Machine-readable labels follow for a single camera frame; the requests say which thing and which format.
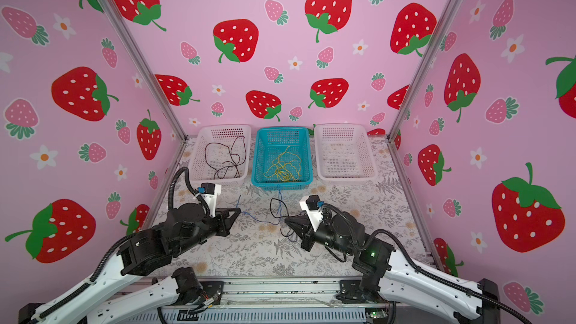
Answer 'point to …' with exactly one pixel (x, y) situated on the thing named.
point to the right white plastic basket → (343, 154)
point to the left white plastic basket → (221, 154)
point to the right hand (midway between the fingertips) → (285, 221)
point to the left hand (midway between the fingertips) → (242, 211)
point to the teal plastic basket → (270, 143)
